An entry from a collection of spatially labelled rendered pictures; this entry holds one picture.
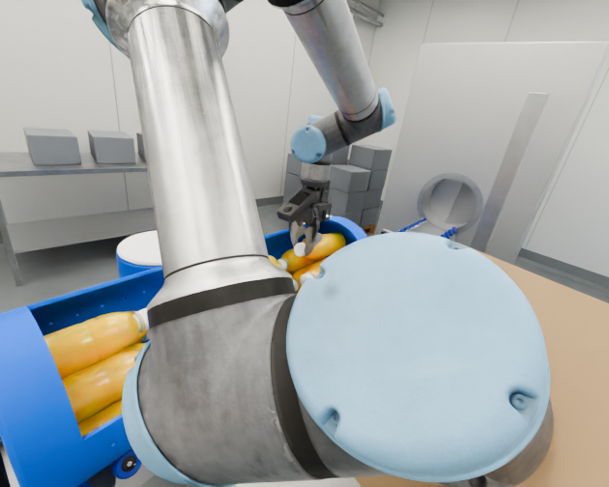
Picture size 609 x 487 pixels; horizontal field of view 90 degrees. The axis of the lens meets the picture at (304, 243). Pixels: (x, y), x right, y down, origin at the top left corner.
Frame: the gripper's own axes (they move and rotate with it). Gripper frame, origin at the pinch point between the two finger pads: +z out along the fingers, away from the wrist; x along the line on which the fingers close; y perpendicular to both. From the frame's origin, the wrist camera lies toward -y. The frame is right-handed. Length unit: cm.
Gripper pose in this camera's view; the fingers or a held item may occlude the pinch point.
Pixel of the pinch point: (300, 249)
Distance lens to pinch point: 87.2
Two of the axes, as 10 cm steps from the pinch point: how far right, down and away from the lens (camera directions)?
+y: 6.4, -2.3, 7.3
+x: -7.6, -3.5, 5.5
